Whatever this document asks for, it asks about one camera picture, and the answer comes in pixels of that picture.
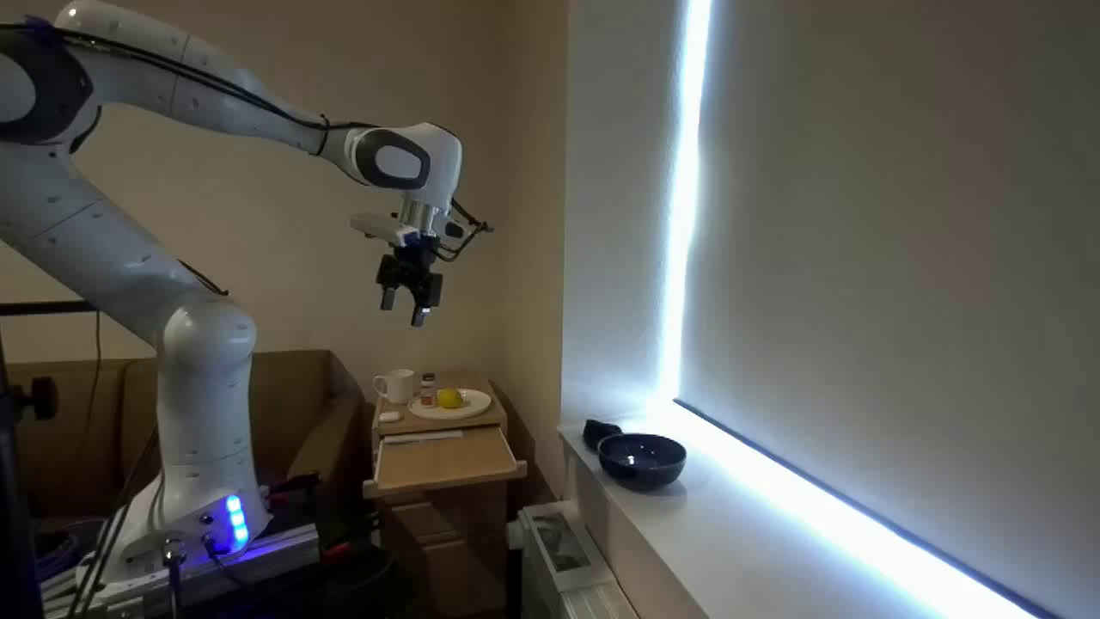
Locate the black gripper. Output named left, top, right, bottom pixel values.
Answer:
left=375, top=247, right=446, bottom=331

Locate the wooden drawer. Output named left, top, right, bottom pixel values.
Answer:
left=363, top=427, right=529, bottom=501

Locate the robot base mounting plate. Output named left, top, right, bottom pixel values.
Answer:
left=37, top=479, right=325, bottom=619

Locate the wooden drawer cabinet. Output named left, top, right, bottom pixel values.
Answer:
left=369, top=380, right=529, bottom=619

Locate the white mug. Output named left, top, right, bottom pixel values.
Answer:
left=369, top=364, right=420, bottom=407

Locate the white plate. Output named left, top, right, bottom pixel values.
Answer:
left=407, top=386, right=494, bottom=424

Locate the small dark cup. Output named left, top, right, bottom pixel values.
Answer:
left=581, top=417, right=625, bottom=453

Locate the brown cardboard box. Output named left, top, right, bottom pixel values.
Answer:
left=6, top=348, right=371, bottom=518

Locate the dark blue bowl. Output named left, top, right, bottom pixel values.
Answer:
left=595, top=431, right=690, bottom=494

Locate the grey roller blind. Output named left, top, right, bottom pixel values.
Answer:
left=678, top=0, right=1100, bottom=619

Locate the black camera tripod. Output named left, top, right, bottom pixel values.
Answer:
left=0, top=300, right=97, bottom=619

